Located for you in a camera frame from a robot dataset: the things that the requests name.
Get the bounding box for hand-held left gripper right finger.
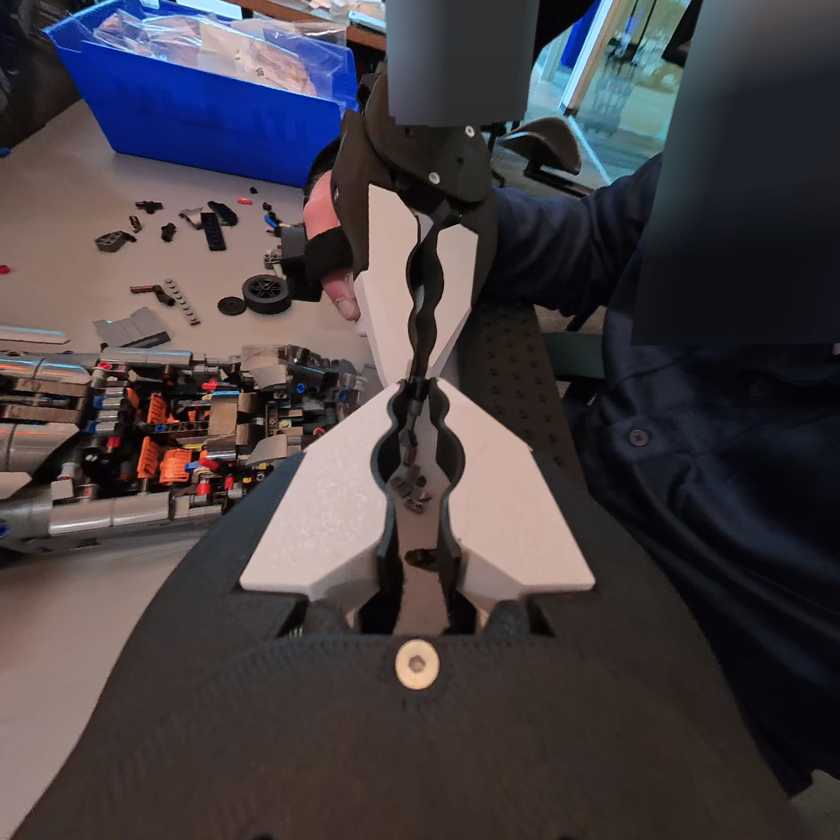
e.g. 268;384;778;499
428;377;598;631

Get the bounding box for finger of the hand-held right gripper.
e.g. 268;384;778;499
354;184;427;389
420;223;480;389

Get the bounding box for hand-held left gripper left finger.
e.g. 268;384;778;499
238;381;404;634

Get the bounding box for grey lego car model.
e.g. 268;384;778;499
0;325;395;560

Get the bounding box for person's right forearm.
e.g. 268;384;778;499
489;152;665;322

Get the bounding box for black lego tire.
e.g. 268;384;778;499
241;273;294;315

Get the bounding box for long grey lego plate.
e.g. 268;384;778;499
163;278;202;326

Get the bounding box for grey lego sloped panel assembly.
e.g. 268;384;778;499
92;306;172;349

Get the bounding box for person's right hand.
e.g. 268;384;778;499
302;172;363;324

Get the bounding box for black dimpled foam mat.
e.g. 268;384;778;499
453;301;586;490

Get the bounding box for black office chair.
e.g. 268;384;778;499
499;117;595;198

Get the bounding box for blue plastic bin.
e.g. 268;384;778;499
41;0;360;189

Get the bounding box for clear plastic bags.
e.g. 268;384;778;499
79;0;352;101

